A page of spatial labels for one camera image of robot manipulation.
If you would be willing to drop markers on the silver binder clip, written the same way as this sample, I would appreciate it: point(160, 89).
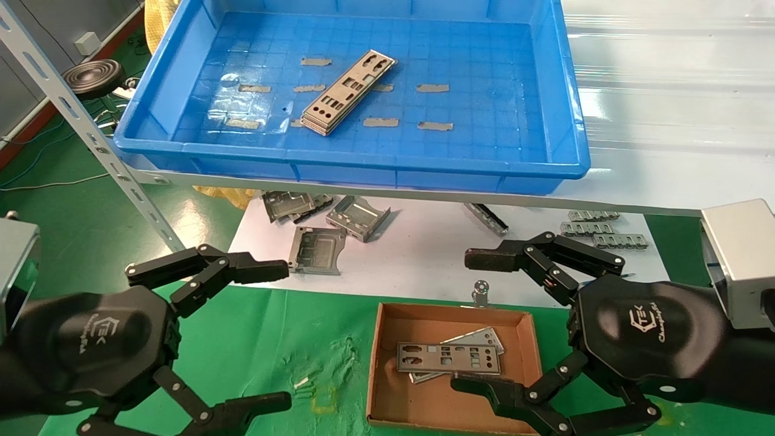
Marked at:
point(481, 297)

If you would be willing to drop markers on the green table cloth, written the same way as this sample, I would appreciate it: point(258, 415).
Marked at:
point(303, 339)

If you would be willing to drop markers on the white wall socket box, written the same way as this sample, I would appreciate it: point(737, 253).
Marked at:
point(88, 42)

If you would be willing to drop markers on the grey slotted shelf upright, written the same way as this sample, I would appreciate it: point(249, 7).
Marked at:
point(60, 100)

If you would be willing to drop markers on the white paper sheet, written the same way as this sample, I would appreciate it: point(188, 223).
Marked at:
point(424, 260)

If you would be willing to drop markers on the black round disc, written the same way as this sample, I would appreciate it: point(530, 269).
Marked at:
point(94, 79)

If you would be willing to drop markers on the flat grey metal frame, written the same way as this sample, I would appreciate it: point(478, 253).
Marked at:
point(296, 249)

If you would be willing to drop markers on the dark folded metal bracket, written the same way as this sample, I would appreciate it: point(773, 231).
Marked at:
point(321, 201)

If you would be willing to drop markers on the grey metal box bracket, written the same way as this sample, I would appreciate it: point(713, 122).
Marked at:
point(357, 215)

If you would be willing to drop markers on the small white scrap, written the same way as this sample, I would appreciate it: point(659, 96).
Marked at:
point(301, 383)

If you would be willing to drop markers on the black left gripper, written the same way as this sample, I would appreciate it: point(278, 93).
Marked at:
point(91, 345)

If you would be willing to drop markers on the grey folded metal bracket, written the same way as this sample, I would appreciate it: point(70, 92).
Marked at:
point(284, 206)

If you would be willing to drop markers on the blue plastic tray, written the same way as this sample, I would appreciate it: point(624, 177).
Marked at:
point(484, 145)

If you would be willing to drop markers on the small notched metal strip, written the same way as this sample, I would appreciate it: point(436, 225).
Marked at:
point(593, 215)
point(586, 229)
point(620, 241)

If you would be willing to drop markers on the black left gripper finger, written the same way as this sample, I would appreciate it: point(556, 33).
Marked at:
point(254, 270)

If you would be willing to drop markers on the brown cardboard box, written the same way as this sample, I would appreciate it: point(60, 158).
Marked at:
point(436, 406)

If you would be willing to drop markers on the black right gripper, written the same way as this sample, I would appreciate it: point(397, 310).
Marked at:
point(654, 339)

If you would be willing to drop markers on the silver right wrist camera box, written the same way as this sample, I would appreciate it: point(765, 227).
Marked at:
point(742, 260)

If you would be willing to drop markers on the long grey metal strip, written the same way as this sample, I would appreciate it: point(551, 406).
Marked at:
point(487, 219)

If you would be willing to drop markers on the grey metal shelf rail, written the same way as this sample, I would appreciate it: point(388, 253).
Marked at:
point(605, 204)

